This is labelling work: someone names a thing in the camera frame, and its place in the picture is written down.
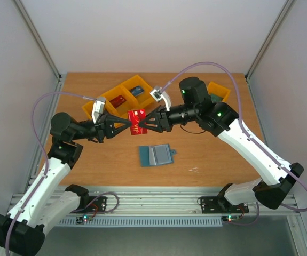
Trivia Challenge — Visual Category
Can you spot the grey slotted cable duct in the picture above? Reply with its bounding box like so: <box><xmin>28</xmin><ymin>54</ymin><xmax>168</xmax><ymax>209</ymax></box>
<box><xmin>57</xmin><ymin>216</ymin><xmax>222</xmax><ymax>228</ymax></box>

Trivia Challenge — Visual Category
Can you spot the red credit card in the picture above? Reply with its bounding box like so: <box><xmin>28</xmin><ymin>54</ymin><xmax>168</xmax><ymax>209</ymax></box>
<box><xmin>110</xmin><ymin>95</ymin><xmax>126</xmax><ymax>108</ymax></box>
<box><xmin>127</xmin><ymin>109</ymin><xmax>147</xmax><ymax>135</ymax></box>

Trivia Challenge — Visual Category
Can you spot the aluminium rail frame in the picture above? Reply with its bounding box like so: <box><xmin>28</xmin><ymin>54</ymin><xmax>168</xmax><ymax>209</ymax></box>
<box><xmin>6</xmin><ymin>185</ymin><xmax>301</xmax><ymax>217</ymax></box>

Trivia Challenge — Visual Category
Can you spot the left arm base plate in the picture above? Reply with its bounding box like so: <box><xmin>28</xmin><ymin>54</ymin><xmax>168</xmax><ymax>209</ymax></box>
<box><xmin>77</xmin><ymin>196</ymin><xmax>107</xmax><ymax>214</ymax></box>

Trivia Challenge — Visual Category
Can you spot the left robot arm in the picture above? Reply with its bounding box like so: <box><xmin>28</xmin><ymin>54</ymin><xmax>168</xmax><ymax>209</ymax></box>
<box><xmin>0</xmin><ymin>112</ymin><xmax>131</xmax><ymax>255</ymax></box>

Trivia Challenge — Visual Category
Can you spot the right aluminium corner post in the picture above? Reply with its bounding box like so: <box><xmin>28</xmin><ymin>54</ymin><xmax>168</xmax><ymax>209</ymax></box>
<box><xmin>245</xmin><ymin>0</ymin><xmax>296</xmax><ymax>83</ymax></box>

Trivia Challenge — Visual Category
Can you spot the green credit card in bin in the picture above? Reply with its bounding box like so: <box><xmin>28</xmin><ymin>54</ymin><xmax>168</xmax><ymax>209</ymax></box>
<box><xmin>210</xmin><ymin>93</ymin><xmax>223</xmax><ymax>103</ymax></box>

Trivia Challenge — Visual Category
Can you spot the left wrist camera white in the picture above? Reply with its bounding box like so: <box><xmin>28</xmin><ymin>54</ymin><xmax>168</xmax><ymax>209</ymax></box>
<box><xmin>91</xmin><ymin>97</ymin><xmax>107</xmax><ymax>124</ymax></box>

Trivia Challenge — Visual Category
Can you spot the blue credit card in bin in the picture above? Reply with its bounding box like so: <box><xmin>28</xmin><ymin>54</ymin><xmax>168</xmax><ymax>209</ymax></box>
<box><xmin>129</xmin><ymin>85</ymin><xmax>145</xmax><ymax>97</ymax></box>

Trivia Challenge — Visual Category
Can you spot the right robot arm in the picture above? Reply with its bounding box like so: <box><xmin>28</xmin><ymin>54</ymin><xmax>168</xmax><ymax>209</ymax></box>
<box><xmin>139</xmin><ymin>77</ymin><xmax>304</xmax><ymax>212</ymax></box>

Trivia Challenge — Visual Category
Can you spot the yellow three-compartment bin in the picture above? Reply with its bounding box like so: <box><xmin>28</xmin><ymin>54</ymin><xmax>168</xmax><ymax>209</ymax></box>
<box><xmin>81</xmin><ymin>74</ymin><xmax>158</xmax><ymax>121</ymax></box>

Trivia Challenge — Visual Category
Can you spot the left aluminium corner post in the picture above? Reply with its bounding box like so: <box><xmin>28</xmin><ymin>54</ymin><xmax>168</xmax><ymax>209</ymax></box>
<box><xmin>13</xmin><ymin>0</ymin><xmax>62</xmax><ymax>81</ymax></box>

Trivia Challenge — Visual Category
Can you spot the aluminium corner post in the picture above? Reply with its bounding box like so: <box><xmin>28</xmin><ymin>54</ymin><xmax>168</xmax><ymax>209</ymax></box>
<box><xmin>245</xmin><ymin>0</ymin><xmax>296</xmax><ymax>83</ymax></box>
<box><xmin>13</xmin><ymin>0</ymin><xmax>62</xmax><ymax>81</ymax></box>

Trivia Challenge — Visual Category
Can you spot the teal leather card holder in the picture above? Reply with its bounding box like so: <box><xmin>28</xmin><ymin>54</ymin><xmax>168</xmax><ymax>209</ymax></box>
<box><xmin>139</xmin><ymin>144</ymin><xmax>177</xmax><ymax>167</ymax></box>

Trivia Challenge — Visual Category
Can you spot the red credit card in bin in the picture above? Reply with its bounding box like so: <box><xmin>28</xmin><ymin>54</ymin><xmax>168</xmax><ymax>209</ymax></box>
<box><xmin>110</xmin><ymin>95</ymin><xmax>126</xmax><ymax>108</ymax></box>

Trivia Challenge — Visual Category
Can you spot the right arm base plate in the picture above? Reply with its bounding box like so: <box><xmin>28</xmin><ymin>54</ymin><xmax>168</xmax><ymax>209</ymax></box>
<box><xmin>197</xmin><ymin>196</ymin><xmax>249</xmax><ymax>214</ymax></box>

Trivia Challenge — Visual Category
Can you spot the small yellow bin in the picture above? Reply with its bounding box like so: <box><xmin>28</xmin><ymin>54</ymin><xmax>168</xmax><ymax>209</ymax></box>
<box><xmin>207</xmin><ymin>82</ymin><xmax>231</xmax><ymax>102</ymax></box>

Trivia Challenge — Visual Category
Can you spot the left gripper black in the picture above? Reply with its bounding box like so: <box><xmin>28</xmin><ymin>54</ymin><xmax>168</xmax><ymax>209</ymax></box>
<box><xmin>72</xmin><ymin>112</ymin><xmax>132</xmax><ymax>143</ymax></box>

